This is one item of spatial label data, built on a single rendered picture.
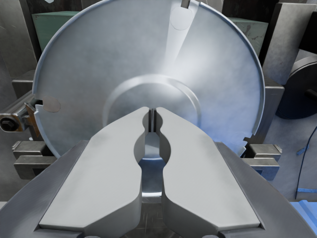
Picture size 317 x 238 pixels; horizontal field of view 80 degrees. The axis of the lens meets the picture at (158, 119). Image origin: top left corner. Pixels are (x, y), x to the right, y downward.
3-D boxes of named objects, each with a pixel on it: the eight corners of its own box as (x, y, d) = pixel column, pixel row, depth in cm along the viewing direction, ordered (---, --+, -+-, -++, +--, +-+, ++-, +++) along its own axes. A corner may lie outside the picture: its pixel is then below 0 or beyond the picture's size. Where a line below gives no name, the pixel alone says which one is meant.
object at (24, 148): (17, 140, 36) (-27, 184, 27) (106, 141, 37) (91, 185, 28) (27, 164, 39) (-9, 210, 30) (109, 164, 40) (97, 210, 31)
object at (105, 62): (310, 36, 21) (315, 37, 20) (211, 200, 35) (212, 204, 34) (22, -53, 16) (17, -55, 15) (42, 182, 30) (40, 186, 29)
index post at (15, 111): (32, 86, 31) (-12, 116, 22) (51, 86, 31) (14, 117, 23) (37, 102, 32) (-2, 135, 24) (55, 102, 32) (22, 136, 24)
